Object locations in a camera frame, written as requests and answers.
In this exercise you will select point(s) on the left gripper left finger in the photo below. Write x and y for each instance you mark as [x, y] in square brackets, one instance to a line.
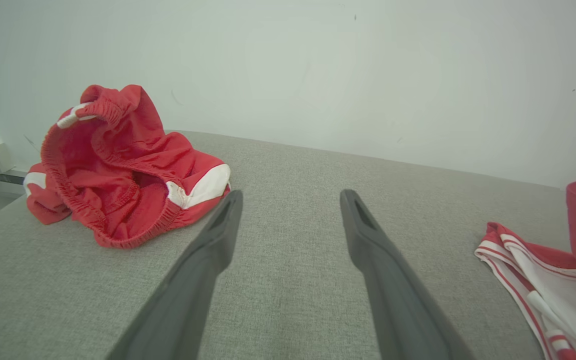
[188, 295]

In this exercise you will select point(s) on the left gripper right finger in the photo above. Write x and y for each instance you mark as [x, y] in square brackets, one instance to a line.
[398, 305]

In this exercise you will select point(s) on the red shorts with white stripes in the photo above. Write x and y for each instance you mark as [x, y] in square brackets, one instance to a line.
[118, 165]

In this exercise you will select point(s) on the grey fabric sofa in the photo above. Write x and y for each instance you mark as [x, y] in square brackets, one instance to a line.
[288, 300]

